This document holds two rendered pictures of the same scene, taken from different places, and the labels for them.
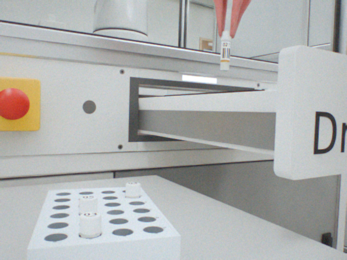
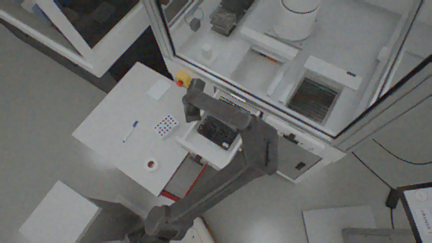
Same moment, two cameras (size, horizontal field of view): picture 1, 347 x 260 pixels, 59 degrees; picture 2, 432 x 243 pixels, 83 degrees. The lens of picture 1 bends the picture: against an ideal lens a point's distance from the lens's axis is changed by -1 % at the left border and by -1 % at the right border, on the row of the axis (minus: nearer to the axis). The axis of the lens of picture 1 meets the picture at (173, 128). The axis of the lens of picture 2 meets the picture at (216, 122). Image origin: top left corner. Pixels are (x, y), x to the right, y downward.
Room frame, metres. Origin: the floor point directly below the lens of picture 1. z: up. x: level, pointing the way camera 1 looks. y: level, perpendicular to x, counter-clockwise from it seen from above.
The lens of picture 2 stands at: (0.31, -0.55, 2.00)
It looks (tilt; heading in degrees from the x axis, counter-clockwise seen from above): 67 degrees down; 70
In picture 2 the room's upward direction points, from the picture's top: 8 degrees counter-clockwise
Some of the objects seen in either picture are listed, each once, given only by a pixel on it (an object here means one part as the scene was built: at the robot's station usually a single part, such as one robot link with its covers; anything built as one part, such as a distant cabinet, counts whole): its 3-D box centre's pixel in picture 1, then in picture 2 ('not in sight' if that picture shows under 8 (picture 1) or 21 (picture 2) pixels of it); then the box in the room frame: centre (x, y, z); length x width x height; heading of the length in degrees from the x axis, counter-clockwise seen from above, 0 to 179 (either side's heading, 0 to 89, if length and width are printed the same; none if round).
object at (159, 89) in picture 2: not in sight; (159, 89); (0.28, 0.30, 0.77); 0.13 x 0.09 x 0.02; 27
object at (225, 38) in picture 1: (225, 51); not in sight; (0.37, -0.06, 0.94); 0.01 x 0.01 x 0.05
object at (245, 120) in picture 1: (240, 118); (224, 122); (0.51, -0.11, 0.86); 0.40 x 0.26 x 0.06; 30
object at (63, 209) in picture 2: not in sight; (97, 220); (-0.43, -0.14, 0.38); 0.30 x 0.30 x 0.76; 33
